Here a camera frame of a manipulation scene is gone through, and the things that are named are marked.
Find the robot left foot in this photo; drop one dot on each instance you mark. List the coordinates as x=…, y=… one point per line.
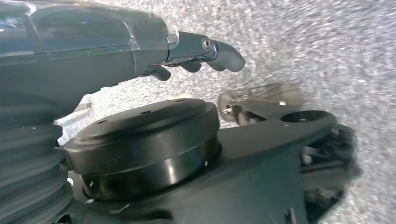
x=287, y=95

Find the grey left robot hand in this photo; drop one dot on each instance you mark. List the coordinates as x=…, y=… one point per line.
x=77, y=49

